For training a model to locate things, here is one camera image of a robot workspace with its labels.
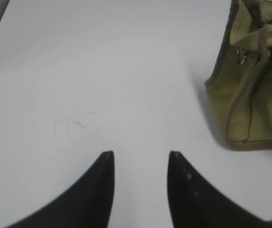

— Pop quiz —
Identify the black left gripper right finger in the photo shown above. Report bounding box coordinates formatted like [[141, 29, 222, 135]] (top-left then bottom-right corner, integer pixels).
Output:
[[167, 151, 272, 228]]

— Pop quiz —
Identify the yellow canvas bag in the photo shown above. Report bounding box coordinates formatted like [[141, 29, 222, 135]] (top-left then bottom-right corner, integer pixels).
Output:
[[205, 0, 272, 151]]

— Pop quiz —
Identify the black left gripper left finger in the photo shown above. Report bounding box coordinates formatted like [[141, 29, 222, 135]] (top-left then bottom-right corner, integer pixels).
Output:
[[11, 151, 114, 228]]

